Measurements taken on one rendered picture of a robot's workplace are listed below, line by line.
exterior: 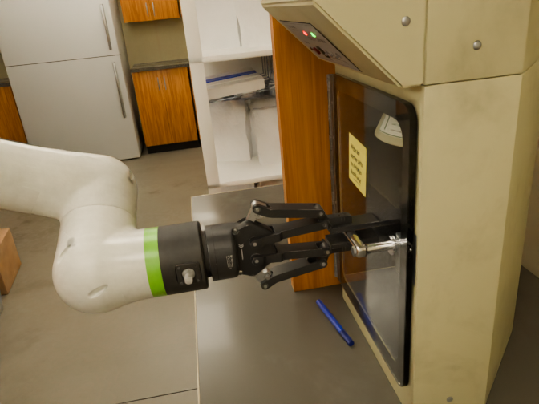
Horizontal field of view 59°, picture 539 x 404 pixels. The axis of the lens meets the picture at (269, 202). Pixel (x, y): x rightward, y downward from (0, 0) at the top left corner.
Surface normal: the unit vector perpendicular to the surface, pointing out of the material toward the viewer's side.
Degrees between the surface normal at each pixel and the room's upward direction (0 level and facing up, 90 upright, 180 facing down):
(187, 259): 64
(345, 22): 90
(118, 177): 57
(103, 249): 36
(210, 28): 95
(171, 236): 26
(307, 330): 0
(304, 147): 90
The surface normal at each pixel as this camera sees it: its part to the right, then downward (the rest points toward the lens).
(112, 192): 0.58, -0.51
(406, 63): 0.17, 0.37
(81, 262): -0.04, -0.29
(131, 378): -0.09, -0.92
